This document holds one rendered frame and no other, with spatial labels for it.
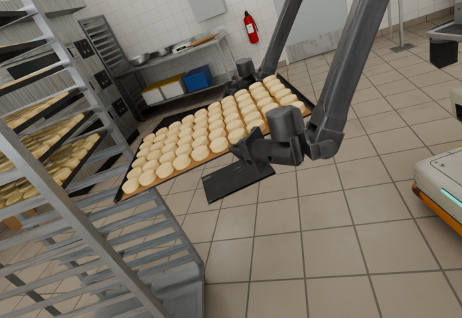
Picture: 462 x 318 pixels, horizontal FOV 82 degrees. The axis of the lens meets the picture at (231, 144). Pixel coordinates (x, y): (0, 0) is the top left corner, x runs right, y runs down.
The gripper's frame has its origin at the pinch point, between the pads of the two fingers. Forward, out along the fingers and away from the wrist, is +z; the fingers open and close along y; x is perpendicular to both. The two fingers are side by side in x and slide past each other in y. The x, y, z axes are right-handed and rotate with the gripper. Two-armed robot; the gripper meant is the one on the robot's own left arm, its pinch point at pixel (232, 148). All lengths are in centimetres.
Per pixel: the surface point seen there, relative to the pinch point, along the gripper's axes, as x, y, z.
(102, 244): -35.0, 9.2, 28.9
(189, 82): 223, 57, 311
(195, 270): -12, 80, 64
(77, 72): -2, -33, 58
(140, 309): -41, 43, 38
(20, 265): -53, 6, 50
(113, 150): -7, -1, 63
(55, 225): -40, -1, 36
